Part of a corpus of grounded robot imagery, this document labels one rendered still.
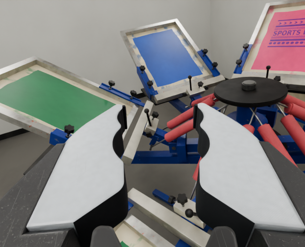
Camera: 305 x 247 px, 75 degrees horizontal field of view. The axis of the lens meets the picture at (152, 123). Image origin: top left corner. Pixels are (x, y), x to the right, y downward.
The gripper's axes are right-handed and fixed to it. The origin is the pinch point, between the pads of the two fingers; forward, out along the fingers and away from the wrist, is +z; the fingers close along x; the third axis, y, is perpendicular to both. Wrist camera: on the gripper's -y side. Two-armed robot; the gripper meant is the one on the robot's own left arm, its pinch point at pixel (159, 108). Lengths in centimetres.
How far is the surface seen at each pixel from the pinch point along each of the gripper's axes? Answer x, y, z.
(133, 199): -11, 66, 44
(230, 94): 33, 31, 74
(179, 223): 7, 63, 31
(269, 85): 51, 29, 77
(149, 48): -8, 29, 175
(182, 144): 13, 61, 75
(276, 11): 103, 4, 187
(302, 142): 58, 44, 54
